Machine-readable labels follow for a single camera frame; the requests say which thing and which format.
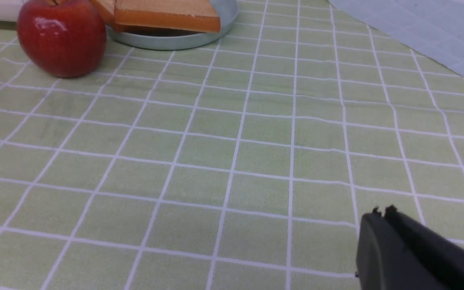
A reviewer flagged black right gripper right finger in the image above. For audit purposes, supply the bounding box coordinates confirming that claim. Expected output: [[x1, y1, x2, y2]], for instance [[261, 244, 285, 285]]
[[384, 205, 464, 290]]

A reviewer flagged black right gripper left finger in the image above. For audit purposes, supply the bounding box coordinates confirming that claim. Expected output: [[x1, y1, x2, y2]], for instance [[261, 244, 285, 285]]
[[356, 207, 446, 290]]

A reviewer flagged light blue plate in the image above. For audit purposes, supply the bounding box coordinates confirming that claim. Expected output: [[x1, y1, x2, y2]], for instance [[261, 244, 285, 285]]
[[106, 0, 239, 51]]

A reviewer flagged red apple toy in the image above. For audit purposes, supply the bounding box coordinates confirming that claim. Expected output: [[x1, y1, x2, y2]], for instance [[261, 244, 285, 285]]
[[17, 0, 107, 79]]

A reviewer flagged green checkered tablecloth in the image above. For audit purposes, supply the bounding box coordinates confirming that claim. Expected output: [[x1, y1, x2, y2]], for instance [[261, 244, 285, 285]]
[[0, 0, 464, 290]]

